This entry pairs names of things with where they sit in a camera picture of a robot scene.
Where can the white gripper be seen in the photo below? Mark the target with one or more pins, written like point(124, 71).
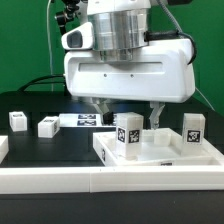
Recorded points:
point(108, 64)

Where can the white square table top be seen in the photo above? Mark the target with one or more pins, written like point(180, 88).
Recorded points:
point(161, 147)

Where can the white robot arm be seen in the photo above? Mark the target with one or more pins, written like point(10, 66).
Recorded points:
point(133, 14)

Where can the white marker sheet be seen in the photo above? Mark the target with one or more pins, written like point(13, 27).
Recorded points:
point(82, 120)

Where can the white U-shaped fence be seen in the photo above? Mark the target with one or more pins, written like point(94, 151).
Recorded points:
point(110, 179)

